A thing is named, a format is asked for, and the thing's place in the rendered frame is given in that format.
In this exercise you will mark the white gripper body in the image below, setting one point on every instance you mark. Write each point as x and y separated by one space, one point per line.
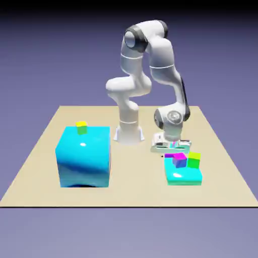
161 148

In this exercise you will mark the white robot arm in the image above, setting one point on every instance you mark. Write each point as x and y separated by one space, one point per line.
159 52

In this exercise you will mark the small magenta cube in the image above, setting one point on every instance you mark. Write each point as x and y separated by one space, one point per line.
179 160

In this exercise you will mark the small yellow-green cube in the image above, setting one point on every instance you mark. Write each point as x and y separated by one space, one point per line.
81 129
194 161

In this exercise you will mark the flat cyan box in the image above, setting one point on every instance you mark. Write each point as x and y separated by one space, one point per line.
181 175

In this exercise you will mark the large blue box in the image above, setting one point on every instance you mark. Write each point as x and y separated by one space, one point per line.
84 159

